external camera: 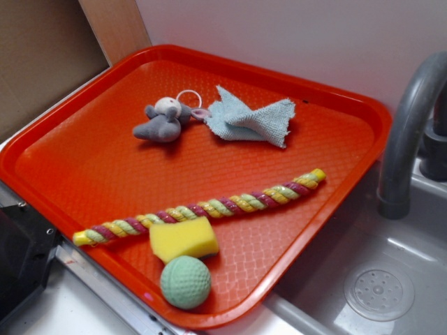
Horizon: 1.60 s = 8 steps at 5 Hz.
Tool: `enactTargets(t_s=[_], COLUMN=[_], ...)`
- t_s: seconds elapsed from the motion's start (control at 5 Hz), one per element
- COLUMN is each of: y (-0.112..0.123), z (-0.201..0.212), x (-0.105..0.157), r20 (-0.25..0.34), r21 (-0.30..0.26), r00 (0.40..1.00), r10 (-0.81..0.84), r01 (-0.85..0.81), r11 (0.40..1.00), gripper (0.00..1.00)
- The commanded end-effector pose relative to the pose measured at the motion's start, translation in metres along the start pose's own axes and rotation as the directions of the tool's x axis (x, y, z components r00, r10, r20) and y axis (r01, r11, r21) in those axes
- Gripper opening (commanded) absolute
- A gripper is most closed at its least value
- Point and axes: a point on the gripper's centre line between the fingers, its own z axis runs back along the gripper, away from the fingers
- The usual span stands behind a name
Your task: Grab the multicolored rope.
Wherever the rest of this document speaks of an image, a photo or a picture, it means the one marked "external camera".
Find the green dimpled ball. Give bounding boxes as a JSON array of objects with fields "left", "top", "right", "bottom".
[{"left": 161, "top": 255, "right": 212, "bottom": 310}]

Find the grey toy sink basin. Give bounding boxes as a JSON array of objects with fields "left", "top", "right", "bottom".
[{"left": 264, "top": 158, "right": 447, "bottom": 335}]

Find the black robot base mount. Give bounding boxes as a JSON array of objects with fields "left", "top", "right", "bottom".
[{"left": 1, "top": 202, "right": 60, "bottom": 324}]

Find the grey plush mouse toy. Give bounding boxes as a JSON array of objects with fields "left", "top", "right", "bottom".
[{"left": 133, "top": 97, "right": 191, "bottom": 143}]

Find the sink drain strainer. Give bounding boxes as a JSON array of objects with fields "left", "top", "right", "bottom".
[{"left": 344, "top": 265, "right": 415, "bottom": 322}]

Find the brown cardboard panel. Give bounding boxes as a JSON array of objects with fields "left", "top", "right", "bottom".
[{"left": 1, "top": 1, "right": 108, "bottom": 140}]

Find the orange plastic tray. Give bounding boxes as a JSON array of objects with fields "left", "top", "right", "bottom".
[{"left": 1, "top": 45, "right": 391, "bottom": 330}]

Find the multicolored twisted rope toy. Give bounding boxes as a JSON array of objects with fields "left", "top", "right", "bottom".
[{"left": 72, "top": 169, "right": 326, "bottom": 246}]

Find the wooden board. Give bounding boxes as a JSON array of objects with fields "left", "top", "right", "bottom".
[{"left": 79, "top": 0, "right": 152, "bottom": 66}]

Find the light blue cloth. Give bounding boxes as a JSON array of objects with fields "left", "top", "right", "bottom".
[{"left": 205, "top": 86, "right": 295, "bottom": 149}]

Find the white plastic ring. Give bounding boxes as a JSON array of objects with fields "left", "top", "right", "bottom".
[{"left": 175, "top": 89, "right": 203, "bottom": 110}]

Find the yellow sponge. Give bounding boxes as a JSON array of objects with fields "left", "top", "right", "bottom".
[{"left": 149, "top": 217, "right": 219, "bottom": 265}]

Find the grey curved faucet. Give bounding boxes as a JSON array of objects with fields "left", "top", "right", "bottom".
[{"left": 377, "top": 51, "right": 446, "bottom": 219}]

